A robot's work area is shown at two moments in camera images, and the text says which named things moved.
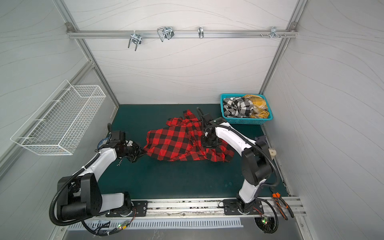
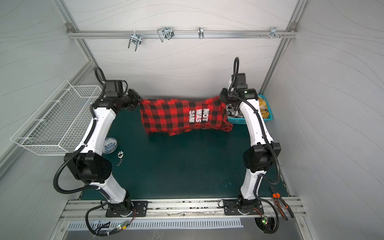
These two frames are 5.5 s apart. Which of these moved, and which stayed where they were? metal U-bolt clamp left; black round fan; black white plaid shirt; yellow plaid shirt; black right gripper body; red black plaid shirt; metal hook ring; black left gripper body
Moved: black right gripper body; red black plaid shirt; black left gripper body
Stayed: yellow plaid shirt; metal hook ring; metal U-bolt clamp left; black round fan; black white plaid shirt
